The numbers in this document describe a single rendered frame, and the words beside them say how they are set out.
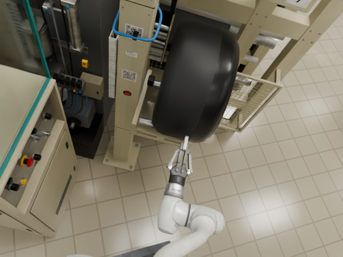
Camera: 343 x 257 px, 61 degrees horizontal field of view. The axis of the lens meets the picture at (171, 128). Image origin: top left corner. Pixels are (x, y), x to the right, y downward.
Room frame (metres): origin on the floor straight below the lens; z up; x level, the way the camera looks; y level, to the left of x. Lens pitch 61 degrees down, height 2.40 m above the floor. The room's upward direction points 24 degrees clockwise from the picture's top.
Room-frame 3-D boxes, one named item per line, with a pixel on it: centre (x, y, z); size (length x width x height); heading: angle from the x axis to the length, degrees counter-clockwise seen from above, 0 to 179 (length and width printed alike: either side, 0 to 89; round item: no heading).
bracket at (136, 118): (0.92, 0.23, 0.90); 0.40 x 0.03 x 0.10; 9
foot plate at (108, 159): (0.89, 0.31, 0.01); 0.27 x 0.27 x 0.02; 9
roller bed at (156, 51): (1.29, 0.34, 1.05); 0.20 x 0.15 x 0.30; 99
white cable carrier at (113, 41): (0.84, 0.38, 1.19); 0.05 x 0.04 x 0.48; 9
